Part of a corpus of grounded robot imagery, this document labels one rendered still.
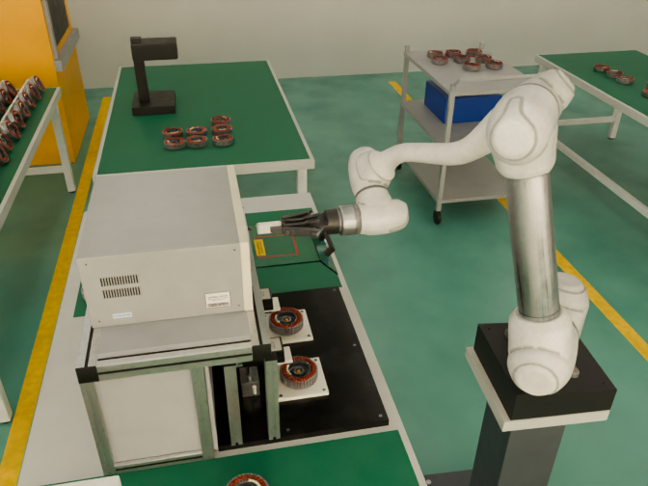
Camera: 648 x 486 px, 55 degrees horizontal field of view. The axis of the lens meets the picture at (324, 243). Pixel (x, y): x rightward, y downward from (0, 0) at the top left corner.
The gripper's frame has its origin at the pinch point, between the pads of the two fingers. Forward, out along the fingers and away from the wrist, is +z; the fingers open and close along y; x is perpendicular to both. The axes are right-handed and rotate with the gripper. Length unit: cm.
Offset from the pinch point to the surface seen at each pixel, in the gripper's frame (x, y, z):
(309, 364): -36.7, -19.5, -8.0
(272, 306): -28.7, 0.3, 0.0
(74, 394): -44, -11, 60
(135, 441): -34, -41, 40
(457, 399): -118, 31, -86
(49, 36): -22, 330, 114
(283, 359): -28.9, -23.9, 0.3
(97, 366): -7, -42, 45
